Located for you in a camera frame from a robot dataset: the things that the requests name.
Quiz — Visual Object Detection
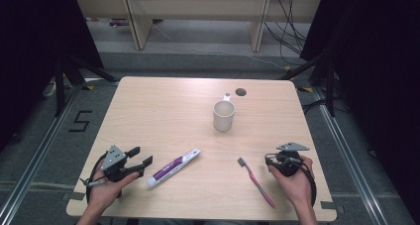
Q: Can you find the black floor cable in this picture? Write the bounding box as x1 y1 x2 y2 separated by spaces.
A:
301 98 329 116

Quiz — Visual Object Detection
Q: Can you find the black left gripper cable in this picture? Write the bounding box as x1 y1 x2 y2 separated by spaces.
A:
85 151 110 204

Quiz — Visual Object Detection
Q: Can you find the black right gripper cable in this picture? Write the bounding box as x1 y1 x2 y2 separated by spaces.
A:
298 159 318 208

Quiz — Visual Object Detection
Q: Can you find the white and purple toothpaste tube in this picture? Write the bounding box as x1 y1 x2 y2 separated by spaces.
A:
147 148 202 188

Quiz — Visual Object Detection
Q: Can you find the black curtain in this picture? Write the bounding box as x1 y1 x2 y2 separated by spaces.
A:
0 0 104 152
299 0 420 216

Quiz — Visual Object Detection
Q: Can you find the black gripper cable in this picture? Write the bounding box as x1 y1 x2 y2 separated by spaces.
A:
298 159 318 208
85 151 110 204

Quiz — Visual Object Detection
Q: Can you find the aluminium floor rail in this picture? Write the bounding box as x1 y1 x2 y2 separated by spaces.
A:
312 87 388 225
0 85 82 225

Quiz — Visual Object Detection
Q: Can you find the thin white floor cable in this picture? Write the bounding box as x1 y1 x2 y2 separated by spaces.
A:
151 22 289 70

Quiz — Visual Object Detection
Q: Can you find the black metal stand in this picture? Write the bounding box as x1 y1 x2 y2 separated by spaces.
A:
53 54 119 118
279 51 337 118

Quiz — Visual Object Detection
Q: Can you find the white cup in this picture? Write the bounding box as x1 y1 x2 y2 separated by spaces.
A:
212 92 236 133

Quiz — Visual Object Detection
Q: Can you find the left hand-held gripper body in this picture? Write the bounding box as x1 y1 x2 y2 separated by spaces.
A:
99 145 134 183

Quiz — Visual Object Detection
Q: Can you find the person's left hand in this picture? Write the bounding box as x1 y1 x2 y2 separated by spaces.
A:
86 169 141 211

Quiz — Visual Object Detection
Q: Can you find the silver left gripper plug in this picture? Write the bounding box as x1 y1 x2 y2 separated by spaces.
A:
79 177 107 188

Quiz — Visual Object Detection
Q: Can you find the person's right hand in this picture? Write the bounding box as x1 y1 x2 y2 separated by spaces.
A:
269 155 315 208

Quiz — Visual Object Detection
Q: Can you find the pink toothbrush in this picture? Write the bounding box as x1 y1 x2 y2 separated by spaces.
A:
237 157 276 209

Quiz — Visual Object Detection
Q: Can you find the bundle of black hanging cables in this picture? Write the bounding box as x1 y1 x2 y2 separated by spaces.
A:
262 0 310 66

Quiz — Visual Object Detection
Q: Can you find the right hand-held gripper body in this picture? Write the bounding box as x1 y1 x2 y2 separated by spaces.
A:
264 142 310 177

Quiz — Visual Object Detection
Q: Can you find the light wooden desk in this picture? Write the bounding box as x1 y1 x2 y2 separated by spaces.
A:
73 0 323 53

